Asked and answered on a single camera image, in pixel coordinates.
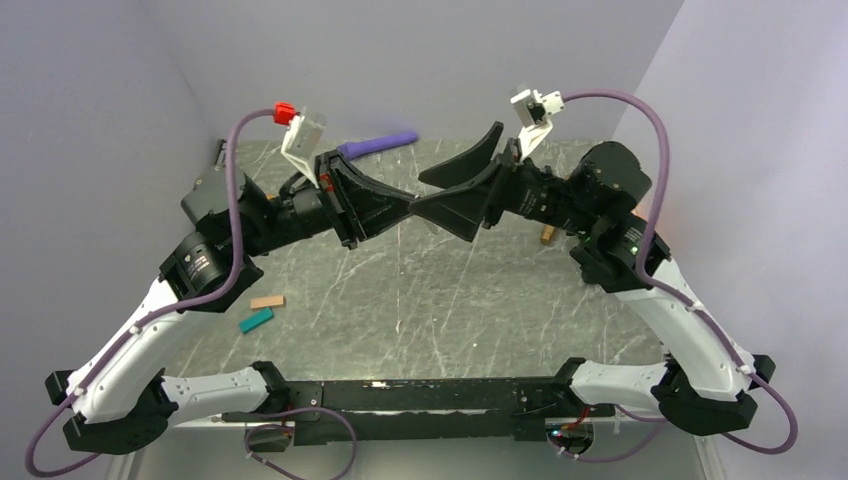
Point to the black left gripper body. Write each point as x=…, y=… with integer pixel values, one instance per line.
x=341, y=212

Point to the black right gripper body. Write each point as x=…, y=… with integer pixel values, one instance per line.
x=510, y=162

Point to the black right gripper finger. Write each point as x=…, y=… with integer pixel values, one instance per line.
x=465, y=165
x=458, y=210

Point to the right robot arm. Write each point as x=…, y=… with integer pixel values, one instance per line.
x=700, y=386

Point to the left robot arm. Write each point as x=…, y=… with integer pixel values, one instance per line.
x=122, y=399

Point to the purple flashlight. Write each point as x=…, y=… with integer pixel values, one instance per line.
x=357, y=149

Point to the tan wooden block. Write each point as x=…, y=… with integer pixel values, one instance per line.
x=270, y=302

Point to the teal wooden block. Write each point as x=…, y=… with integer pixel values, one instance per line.
x=256, y=320

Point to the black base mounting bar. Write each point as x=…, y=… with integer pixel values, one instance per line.
x=522, y=408

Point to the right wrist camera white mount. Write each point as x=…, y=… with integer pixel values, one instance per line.
x=535, y=112

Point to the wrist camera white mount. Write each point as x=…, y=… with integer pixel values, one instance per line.
x=535, y=112
x=304, y=130

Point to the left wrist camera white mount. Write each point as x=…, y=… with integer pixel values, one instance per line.
x=304, y=130

